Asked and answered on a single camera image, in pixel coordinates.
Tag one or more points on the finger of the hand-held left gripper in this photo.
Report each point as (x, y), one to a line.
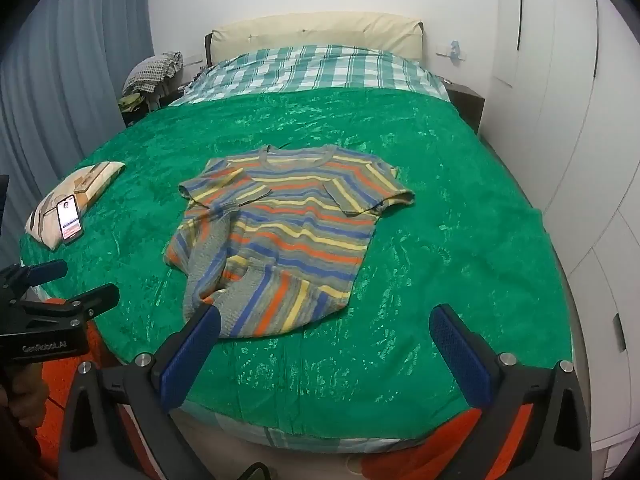
(90, 297)
(40, 271)

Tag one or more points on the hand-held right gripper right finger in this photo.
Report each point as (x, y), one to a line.
(460, 360)

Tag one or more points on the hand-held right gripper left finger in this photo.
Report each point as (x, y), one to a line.
(192, 355)

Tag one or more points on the striped knit t-shirt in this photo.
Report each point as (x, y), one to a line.
(285, 225)

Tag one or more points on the person's left forearm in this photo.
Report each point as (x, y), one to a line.
(15, 440)

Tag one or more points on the pile of checked clothes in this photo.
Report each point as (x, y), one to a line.
(152, 72)

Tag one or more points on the person's left hand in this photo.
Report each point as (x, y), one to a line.
(30, 392)

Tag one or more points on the smartphone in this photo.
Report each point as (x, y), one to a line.
(68, 220)

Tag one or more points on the orange fuzzy cloth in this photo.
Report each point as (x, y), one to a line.
(65, 410)

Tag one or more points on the cream printed pillow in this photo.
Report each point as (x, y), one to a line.
(95, 180)

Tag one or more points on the green plush blanket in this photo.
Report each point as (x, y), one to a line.
(450, 240)

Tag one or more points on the grey-blue curtain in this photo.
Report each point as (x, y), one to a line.
(60, 85)

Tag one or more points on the white wardrobe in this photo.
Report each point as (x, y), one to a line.
(575, 160)

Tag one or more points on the dark wooden nightstand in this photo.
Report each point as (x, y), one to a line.
(467, 102)

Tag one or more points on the green checked bedsheet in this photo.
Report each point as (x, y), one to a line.
(320, 72)

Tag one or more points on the cream padded headboard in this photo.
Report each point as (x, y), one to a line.
(320, 35)

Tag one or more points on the wall socket with blue clip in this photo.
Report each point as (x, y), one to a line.
(452, 51)

